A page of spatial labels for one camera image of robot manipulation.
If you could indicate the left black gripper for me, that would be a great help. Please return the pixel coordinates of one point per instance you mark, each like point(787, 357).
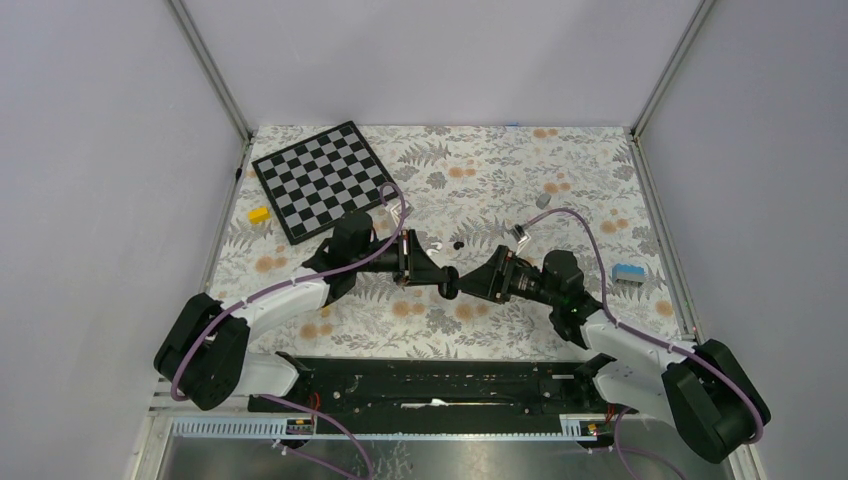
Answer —
point(413, 264)

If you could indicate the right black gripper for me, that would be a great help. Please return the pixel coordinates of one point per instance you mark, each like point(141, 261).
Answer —
point(493, 279)

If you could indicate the black earbud charging case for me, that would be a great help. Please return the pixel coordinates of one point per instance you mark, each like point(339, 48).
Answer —
point(448, 288)

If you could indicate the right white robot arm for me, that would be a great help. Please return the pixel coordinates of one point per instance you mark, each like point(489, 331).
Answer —
point(699, 389)

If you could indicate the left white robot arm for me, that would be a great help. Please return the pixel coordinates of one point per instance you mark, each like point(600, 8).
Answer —
point(205, 355)

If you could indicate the floral table mat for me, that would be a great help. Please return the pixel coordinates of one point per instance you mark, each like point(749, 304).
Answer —
point(472, 184)

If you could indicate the small grey block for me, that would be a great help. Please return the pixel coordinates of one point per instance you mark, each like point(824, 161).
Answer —
point(543, 201)

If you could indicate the black white checkerboard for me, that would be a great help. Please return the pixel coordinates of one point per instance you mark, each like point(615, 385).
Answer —
point(313, 183)

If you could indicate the blue grey block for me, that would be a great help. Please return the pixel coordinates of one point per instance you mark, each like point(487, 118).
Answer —
point(625, 273)

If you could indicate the yellow block far left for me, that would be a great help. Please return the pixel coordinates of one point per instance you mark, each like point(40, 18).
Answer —
point(259, 215)

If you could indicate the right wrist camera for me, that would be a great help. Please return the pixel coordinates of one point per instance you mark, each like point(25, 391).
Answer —
point(521, 236)

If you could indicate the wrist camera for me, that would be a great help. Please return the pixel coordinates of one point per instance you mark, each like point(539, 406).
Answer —
point(521, 236)
point(397, 213)

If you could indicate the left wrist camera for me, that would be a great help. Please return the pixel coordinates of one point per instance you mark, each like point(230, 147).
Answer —
point(397, 213)

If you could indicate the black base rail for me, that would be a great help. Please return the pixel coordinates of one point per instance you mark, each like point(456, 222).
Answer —
point(390, 390)

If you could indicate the white slotted cable duct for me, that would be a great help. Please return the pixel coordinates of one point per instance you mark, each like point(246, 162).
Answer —
point(549, 428)

